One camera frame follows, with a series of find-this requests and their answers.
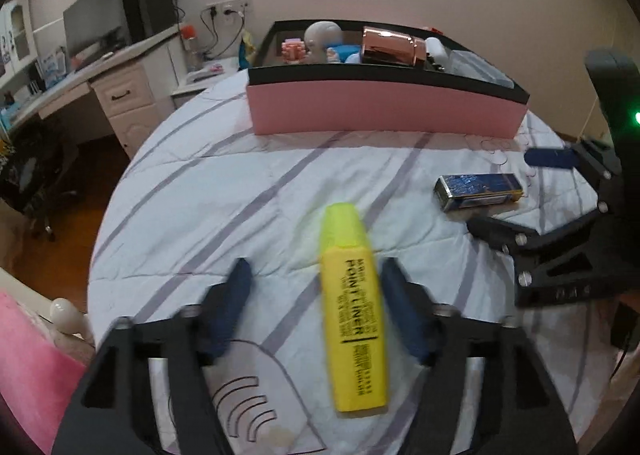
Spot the clear plastic box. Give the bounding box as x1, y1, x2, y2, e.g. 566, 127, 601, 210
447, 51, 516, 88

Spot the blue tube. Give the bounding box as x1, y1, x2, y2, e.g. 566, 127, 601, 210
327, 45, 363, 64

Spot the white nightstand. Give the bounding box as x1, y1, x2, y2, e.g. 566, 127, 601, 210
170, 57, 246, 110

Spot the rose gold cylinder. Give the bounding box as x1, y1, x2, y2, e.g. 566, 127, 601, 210
361, 26, 427, 68

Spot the black computer tower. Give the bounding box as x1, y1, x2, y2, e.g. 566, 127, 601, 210
119, 0, 178, 43

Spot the pink box with black rim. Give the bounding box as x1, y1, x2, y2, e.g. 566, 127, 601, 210
246, 20, 531, 138

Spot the black monitor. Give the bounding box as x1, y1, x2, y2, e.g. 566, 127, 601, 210
62, 0, 133, 60

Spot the white hutch cabinet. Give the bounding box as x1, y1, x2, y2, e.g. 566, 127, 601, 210
0, 0, 38, 80

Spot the round white figurine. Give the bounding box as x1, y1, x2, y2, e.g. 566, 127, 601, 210
305, 21, 346, 63

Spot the black power cable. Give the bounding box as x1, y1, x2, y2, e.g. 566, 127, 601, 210
200, 7, 246, 58

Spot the pink bed cover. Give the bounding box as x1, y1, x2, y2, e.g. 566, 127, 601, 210
0, 290, 96, 455

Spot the tall pink block figure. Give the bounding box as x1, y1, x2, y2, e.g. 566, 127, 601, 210
281, 39, 307, 64

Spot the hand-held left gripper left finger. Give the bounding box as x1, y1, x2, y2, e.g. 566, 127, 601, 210
51, 257, 253, 455

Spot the white desk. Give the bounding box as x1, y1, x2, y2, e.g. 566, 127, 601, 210
0, 22, 186, 160

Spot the blue white carton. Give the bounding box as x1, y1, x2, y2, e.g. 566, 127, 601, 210
40, 47, 68, 86

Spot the blue yellow snack bag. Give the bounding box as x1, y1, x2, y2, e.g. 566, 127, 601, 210
237, 30, 258, 70

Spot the black office chair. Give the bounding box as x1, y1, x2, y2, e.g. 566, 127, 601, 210
0, 120, 83, 241

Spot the orange-capped bottle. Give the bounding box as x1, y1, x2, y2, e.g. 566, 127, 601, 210
181, 25, 200, 73

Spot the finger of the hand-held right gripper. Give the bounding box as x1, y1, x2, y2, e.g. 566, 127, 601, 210
466, 200, 609, 257
524, 139, 624, 186

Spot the thin black cable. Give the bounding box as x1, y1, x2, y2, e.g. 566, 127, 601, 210
607, 345, 632, 382

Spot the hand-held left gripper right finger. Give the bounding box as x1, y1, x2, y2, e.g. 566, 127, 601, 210
380, 257, 580, 455

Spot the white bedpost knob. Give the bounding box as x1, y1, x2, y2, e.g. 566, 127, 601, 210
50, 297, 93, 341

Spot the white wall socket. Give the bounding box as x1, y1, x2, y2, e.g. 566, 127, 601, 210
205, 0, 253, 16

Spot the yellow highlighter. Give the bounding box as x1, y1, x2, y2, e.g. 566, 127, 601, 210
319, 202, 390, 418

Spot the dark blue gold box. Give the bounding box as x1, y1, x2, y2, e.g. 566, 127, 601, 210
433, 173, 524, 213

